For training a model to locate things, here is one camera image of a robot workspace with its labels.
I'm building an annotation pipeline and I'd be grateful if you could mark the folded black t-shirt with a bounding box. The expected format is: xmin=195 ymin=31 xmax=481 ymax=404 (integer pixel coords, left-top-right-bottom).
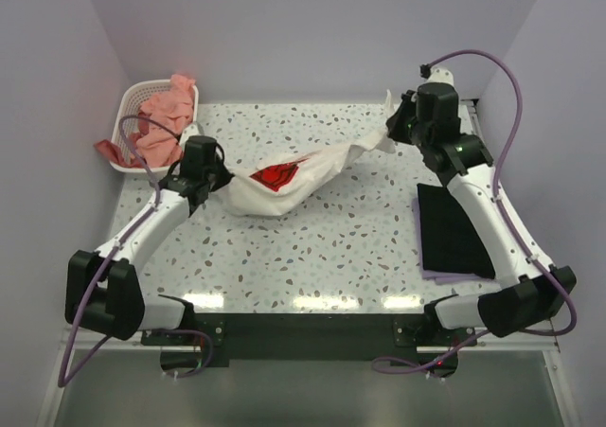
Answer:
xmin=416 ymin=183 xmax=496 ymax=280

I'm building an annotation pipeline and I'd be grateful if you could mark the pink crumpled t-shirt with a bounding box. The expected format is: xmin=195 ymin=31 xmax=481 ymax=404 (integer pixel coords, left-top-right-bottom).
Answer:
xmin=130 ymin=74 xmax=196 ymax=168

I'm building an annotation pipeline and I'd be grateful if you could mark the white plastic laundry basket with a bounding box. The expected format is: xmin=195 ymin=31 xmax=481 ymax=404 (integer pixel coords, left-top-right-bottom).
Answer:
xmin=108 ymin=77 xmax=199 ymax=176

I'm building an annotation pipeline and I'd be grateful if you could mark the white t-shirt red print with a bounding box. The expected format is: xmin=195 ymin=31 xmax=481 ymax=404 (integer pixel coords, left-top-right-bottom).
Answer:
xmin=216 ymin=91 xmax=395 ymax=218

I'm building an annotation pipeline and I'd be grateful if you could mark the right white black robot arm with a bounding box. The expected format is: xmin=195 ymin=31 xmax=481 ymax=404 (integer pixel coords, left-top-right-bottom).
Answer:
xmin=386 ymin=80 xmax=577 ymax=345

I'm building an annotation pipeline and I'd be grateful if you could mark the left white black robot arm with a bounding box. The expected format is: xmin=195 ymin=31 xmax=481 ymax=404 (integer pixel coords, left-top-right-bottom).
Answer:
xmin=64 ymin=135 xmax=232 ymax=344

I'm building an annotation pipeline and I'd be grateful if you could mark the folded lavender t-shirt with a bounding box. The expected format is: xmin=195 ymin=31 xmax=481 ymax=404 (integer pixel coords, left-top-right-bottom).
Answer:
xmin=412 ymin=197 xmax=493 ymax=286

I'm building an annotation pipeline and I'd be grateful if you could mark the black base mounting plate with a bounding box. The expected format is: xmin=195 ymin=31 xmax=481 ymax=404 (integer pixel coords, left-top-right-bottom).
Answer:
xmin=141 ymin=313 xmax=477 ymax=376

